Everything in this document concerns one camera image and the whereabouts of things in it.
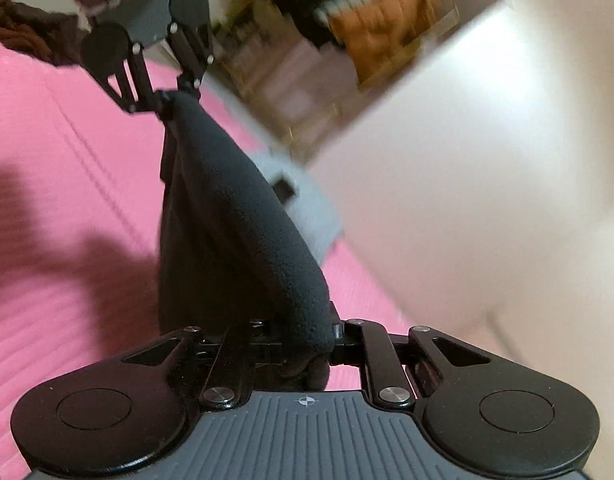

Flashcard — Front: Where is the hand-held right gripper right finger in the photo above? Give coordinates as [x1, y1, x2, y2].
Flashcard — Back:
[332, 317, 491, 407]

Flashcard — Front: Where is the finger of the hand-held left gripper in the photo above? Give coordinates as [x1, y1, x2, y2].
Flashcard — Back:
[103, 41, 174, 118]
[168, 21, 215, 105]

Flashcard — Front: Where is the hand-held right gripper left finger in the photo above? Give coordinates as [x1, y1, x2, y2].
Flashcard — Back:
[122, 319, 288, 408]

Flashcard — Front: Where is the dark brown garment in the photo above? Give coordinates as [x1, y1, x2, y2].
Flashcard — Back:
[0, 0, 90, 67]

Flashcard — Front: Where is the black garment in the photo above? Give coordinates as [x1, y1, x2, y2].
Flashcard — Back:
[156, 91, 336, 393]

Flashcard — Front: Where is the pink bed blanket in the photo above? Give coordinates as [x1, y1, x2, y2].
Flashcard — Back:
[0, 35, 413, 480]

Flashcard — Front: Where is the grey pillow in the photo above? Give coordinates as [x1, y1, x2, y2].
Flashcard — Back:
[249, 149, 347, 263]

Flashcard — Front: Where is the orange hanging garment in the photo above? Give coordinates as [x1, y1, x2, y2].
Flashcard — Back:
[327, 0, 439, 87]

